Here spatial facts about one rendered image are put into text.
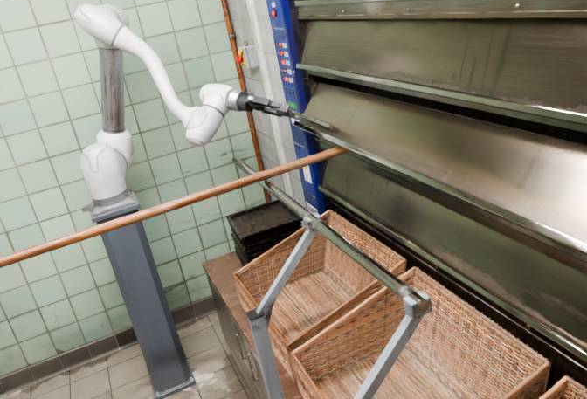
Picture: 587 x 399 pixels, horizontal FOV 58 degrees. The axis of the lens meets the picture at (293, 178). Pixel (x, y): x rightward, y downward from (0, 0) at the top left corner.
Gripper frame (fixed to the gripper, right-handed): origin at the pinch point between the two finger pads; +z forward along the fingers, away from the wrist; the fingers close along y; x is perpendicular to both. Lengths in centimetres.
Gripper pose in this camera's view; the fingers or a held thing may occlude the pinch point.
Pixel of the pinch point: (284, 110)
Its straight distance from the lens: 211.1
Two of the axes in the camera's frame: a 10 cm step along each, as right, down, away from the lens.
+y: 4.1, 2.9, 8.6
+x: -3.5, 9.3, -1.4
